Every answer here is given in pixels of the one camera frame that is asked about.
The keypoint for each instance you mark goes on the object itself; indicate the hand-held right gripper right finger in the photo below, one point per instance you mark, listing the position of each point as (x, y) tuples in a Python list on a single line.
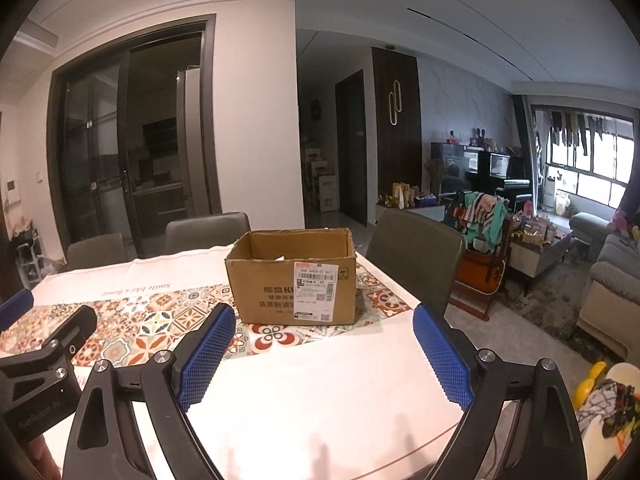
[(442, 355)]

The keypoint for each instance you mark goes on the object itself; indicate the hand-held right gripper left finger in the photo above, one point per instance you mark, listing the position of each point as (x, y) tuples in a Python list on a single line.
[(207, 355)]

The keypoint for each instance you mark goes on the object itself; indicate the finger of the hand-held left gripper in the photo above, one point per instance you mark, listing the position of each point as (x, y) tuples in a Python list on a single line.
[(75, 327), (15, 307)]

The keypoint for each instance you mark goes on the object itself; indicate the brown cardboard box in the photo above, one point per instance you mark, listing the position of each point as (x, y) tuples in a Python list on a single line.
[(265, 290)]

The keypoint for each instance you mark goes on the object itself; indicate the person's left hand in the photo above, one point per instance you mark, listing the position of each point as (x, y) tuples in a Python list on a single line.
[(46, 460)]

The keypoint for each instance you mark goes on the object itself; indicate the white shoe rack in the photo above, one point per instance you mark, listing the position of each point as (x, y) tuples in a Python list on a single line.
[(32, 260)]

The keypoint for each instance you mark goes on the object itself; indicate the small grey dining chair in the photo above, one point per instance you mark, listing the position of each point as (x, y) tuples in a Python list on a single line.
[(97, 255)]

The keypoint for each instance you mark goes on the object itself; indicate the large grey dining chair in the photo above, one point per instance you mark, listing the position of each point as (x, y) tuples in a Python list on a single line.
[(415, 255)]

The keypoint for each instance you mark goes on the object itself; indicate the grey floor rug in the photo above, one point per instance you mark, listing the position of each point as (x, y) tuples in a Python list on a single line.
[(545, 305)]

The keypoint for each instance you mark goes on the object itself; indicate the pile of colourful clothes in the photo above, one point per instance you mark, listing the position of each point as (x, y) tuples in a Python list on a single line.
[(482, 220)]

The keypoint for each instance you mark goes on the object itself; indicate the glass coffee table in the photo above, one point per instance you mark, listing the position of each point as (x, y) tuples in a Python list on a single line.
[(542, 250)]

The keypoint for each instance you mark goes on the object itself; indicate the white television cabinet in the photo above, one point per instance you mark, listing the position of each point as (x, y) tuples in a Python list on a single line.
[(430, 210)]

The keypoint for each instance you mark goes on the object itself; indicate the yellow plastic toy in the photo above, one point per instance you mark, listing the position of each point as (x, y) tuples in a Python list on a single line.
[(592, 380)]

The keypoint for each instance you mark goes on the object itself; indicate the patterned dark cloth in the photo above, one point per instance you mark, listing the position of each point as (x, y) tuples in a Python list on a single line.
[(607, 407)]

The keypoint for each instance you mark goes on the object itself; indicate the dark framed sliding glass door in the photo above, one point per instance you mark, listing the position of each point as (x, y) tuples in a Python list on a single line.
[(95, 150)]

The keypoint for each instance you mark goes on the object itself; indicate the dried red flower bouquet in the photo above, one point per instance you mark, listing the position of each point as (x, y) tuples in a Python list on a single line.
[(434, 172)]

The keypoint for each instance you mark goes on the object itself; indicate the grey sofa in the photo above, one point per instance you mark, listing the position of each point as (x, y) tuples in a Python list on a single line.
[(610, 280)]

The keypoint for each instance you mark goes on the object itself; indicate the black television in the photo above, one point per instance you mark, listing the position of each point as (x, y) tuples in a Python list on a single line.
[(452, 170)]

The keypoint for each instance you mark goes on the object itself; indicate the black upright piano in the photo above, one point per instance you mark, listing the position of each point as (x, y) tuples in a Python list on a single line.
[(505, 180)]

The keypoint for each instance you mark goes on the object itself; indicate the stack of hallway boxes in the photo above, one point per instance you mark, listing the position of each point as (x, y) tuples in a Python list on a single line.
[(325, 185)]

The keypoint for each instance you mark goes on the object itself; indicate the dark curtain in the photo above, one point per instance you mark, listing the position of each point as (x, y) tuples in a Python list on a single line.
[(527, 150)]

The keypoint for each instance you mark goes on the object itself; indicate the dark wooden door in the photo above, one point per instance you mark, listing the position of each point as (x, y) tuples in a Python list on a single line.
[(351, 150)]

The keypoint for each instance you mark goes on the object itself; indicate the large balcony window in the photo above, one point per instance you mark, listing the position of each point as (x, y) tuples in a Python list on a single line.
[(590, 180)]

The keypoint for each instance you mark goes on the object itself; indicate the row of hanging laundry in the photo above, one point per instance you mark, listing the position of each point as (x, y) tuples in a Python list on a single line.
[(582, 132)]

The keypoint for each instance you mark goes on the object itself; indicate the white wall intercom panel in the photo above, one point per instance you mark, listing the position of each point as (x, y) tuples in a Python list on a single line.
[(13, 191)]

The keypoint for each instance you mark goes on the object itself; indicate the dark slatted wall panel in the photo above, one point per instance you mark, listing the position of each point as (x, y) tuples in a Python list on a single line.
[(407, 160)]

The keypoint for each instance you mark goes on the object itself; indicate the gold wall ornament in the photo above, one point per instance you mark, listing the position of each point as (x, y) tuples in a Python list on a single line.
[(391, 105)]

